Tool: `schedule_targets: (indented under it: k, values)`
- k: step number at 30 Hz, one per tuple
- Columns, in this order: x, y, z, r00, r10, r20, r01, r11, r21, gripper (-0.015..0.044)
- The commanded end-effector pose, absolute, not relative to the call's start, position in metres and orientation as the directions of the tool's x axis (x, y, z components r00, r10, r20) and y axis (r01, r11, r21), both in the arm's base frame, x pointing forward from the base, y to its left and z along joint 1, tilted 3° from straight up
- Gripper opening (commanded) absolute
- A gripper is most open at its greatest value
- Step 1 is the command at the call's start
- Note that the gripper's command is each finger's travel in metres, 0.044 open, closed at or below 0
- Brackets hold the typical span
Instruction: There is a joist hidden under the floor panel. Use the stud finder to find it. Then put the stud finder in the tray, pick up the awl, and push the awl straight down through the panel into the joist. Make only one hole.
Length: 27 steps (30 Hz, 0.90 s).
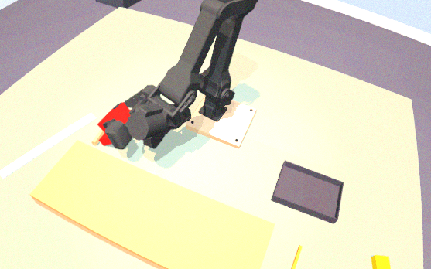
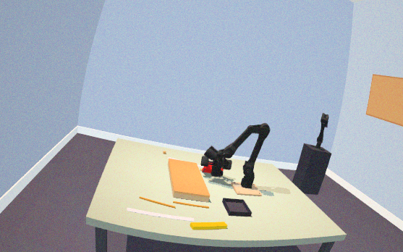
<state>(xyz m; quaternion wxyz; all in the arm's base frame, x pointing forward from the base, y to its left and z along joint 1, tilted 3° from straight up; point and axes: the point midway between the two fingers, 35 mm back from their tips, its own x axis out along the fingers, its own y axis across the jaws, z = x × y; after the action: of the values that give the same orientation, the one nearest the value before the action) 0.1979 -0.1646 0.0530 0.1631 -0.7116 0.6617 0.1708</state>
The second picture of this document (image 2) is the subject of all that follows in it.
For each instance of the pale yellow floor panel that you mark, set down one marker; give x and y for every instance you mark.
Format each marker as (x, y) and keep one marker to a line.
(186, 181)

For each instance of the red rectangular block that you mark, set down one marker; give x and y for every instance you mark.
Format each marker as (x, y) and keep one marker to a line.
(207, 169)

